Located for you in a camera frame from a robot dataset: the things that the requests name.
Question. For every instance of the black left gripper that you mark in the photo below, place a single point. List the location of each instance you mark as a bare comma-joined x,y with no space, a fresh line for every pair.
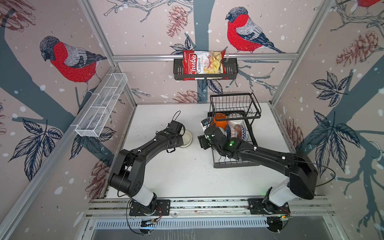
180,140

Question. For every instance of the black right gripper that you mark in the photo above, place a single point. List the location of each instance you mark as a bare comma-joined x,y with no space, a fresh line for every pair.
202,142

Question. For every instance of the orange plastic bowl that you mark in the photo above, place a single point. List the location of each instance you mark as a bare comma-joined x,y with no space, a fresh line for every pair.
220,120

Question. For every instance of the white ceramic bowl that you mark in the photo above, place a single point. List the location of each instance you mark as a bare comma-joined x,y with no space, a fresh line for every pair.
234,120

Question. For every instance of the red patterned bowl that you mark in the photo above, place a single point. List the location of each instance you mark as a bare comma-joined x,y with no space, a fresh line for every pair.
241,132

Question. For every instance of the blue patterned bowl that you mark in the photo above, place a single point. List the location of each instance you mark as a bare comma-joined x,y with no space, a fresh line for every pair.
230,132

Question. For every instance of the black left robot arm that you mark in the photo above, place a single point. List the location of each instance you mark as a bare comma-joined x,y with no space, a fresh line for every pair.
128,171

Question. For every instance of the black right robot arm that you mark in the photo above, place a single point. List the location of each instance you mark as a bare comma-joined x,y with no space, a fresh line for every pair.
301,173

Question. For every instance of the cream ceramic bowl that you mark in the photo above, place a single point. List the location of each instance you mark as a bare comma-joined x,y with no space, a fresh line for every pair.
187,139

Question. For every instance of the red cassava chips bag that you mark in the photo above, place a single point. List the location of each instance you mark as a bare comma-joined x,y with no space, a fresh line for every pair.
203,62

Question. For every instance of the black wire dish rack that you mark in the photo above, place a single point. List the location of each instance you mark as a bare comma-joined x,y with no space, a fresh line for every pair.
243,104

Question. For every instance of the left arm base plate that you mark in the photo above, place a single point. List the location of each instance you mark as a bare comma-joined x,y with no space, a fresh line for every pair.
156,208

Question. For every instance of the black wall basket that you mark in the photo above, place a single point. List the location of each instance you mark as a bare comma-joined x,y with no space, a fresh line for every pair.
228,69

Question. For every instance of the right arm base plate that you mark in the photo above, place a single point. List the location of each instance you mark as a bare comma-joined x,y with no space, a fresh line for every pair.
258,207

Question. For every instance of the aluminium mounting rail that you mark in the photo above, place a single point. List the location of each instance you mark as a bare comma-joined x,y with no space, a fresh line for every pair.
209,207

